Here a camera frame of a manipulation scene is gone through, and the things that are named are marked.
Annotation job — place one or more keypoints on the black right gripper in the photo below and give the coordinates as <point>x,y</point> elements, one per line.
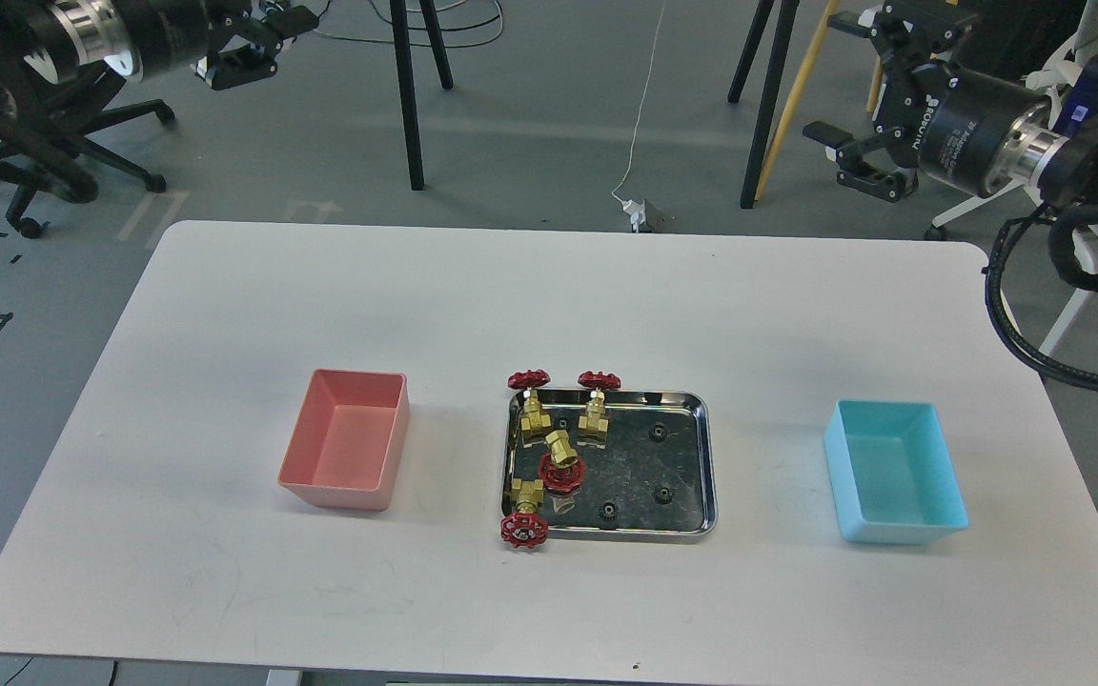
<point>965,128</point>

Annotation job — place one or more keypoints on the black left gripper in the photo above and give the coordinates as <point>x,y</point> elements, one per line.
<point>161,35</point>

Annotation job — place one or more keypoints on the brass valve red handle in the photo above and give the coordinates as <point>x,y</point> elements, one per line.
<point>561,468</point>

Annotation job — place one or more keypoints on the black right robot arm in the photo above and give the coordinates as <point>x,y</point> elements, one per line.
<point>1004,243</point>

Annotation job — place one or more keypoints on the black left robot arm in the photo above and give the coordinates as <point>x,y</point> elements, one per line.
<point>63,62</point>

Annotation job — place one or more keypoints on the blue plastic box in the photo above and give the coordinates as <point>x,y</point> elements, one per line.
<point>891,474</point>

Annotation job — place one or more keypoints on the pink plastic box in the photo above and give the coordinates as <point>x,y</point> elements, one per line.
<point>346,446</point>

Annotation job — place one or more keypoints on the brass valve back right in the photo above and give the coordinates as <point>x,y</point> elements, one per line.
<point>594,421</point>

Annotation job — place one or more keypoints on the brass valve back left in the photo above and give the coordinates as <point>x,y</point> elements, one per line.
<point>534,422</point>

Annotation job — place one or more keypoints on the brass valve front left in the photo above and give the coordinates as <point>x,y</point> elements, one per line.
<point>524,527</point>

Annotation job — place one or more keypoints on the yellow wooden easel leg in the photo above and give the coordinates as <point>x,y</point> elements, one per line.
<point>795,95</point>

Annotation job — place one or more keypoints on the black tripod right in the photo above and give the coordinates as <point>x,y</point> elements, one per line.
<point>755,171</point>

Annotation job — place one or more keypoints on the white office chair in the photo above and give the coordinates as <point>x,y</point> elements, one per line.
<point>1051,47</point>

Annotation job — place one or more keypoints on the black office chair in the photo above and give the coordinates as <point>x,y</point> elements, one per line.
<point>40,155</point>

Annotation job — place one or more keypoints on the white power adapter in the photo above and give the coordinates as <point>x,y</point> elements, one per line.
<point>643,217</point>

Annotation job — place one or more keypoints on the shiny metal tray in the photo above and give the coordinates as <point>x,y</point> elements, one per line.
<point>631,466</point>

